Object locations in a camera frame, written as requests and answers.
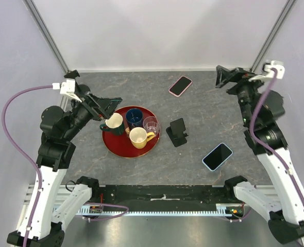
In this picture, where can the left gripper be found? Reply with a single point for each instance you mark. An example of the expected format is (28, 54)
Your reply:
(100, 107)

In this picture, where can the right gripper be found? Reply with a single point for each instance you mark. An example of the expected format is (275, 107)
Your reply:
(237, 74)

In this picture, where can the phone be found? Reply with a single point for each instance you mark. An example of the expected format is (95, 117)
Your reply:
(180, 86)
(216, 157)

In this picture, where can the black round-base phone holder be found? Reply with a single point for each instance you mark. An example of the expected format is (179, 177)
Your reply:
(72, 74)

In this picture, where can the black folding phone stand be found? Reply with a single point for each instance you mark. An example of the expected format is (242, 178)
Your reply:
(176, 132)

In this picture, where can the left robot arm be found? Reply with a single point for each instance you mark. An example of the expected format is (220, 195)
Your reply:
(43, 226)

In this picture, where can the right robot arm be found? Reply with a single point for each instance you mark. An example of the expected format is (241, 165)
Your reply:
(261, 107)

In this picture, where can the phone in blue case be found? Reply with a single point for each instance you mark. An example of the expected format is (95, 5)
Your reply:
(216, 157)

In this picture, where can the green mug cream inside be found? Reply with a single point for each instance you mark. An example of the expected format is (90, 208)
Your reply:
(114, 125)

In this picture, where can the dark blue mug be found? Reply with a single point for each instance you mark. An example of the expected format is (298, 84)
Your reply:
(134, 118)

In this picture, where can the red round tray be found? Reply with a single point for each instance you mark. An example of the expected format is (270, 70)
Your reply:
(121, 145)

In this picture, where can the yellow mug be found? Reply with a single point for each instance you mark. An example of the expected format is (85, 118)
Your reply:
(139, 137)

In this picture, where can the clear plastic cup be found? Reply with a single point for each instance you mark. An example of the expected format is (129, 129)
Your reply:
(151, 124)

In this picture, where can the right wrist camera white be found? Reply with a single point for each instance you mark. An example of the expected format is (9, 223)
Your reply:
(270, 70)

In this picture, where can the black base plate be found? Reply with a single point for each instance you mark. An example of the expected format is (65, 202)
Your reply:
(128, 195)

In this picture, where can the grey cable duct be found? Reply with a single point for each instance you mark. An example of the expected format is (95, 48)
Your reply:
(199, 209)

